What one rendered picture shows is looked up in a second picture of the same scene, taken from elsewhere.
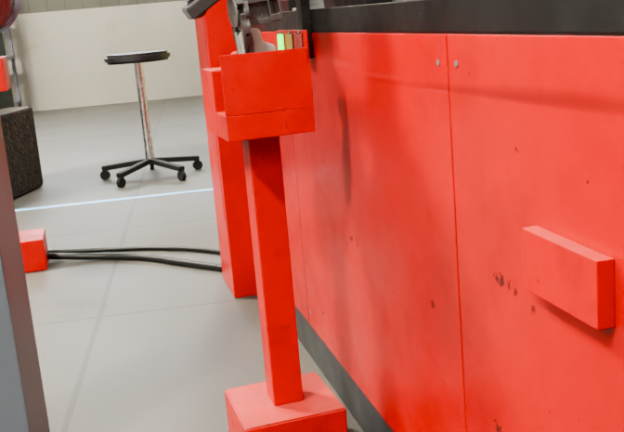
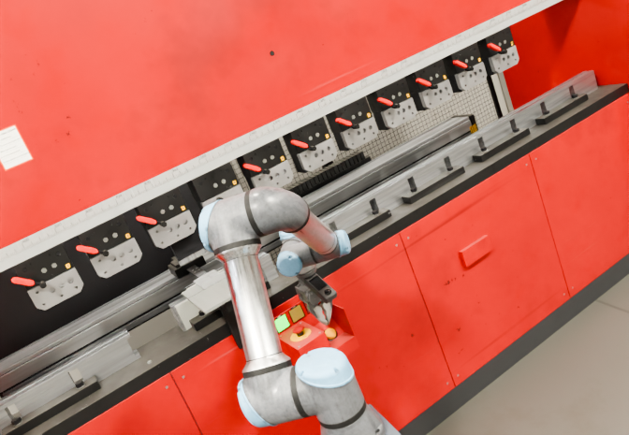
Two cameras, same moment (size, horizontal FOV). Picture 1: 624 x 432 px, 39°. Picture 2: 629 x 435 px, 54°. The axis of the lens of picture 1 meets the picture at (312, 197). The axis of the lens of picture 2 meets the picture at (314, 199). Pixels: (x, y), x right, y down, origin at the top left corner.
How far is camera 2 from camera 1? 2.75 m
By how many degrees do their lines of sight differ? 96
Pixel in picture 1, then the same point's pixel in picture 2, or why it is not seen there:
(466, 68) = (414, 235)
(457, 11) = (404, 221)
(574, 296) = (484, 250)
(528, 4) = (440, 198)
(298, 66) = not seen: hidden behind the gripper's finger
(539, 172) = (455, 237)
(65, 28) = not seen: outside the picture
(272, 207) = not seen: hidden behind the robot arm
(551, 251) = (474, 247)
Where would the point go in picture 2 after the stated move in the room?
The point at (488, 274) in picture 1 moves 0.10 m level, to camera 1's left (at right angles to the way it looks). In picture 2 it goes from (442, 287) to (453, 295)
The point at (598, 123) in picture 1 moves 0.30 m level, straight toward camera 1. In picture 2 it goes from (471, 210) to (544, 185)
